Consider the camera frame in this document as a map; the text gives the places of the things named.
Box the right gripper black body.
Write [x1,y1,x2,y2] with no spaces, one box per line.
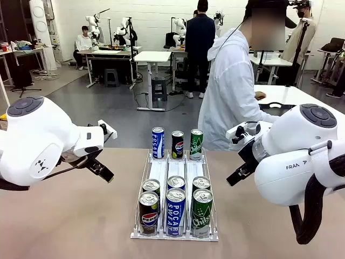
[237,139,261,173]

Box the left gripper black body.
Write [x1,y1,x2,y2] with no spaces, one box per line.
[60,147,105,171]

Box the green Chilsung can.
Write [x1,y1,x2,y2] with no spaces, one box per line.
[189,128,204,161]
[192,176,212,192]
[191,188,214,238]

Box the black Pepsi can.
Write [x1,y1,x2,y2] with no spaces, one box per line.
[142,179,161,196]
[171,130,185,159]
[138,190,160,237]

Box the person's right forearm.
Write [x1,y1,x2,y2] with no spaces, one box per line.
[237,106,281,126]

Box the person in white hoodie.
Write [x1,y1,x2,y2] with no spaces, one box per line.
[198,0,297,152]

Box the person in beige coat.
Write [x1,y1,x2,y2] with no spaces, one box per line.
[282,2,318,65]

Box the seated person white shirt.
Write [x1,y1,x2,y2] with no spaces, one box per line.
[73,25,94,71]

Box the person in dark jacket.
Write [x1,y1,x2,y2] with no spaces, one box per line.
[184,0,216,99]

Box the blue Pocari Sweat can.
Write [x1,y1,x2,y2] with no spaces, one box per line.
[167,175,186,192]
[151,126,165,159]
[165,188,187,237]

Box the large white table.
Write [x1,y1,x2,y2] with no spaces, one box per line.
[253,84,328,108]

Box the white background desk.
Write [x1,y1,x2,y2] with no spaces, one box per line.
[249,53,293,85]

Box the black tripod stand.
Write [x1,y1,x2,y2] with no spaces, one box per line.
[10,40,43,98]

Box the white plastic bin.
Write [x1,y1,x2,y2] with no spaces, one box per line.
[257,50,280,59]

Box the grey work table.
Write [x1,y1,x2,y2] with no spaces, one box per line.
[77,45,143,89]

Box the cluttered white side table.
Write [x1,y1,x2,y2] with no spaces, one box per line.
[0,44,49,87]

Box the small white standing table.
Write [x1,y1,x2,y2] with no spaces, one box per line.
[134,51,173,112]

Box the white tower air conditioner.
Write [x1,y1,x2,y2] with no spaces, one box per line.
[29,0,59,71]

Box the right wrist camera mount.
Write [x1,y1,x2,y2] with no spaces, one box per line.
[225,121,257,145]

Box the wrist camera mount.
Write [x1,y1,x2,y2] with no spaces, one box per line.
[225,121,257,145]
[97,120,118,140]

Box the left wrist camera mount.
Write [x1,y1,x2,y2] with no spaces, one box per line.
[97,120,118,140]

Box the white wire can rack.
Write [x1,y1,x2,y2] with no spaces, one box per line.
[130,148,219,241]

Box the left arm black cable sleeve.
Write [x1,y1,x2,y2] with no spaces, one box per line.
[0,178,30,192]

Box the arm black cable sleeve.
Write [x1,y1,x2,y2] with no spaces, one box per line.
[0,178,30,192]
[289,155,345,245]

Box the right arm black cable sleeve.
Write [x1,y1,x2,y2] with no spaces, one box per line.
[289,155,345,245]

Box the tall black camera tripod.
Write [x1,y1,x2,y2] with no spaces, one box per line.
[285,18,311,87]

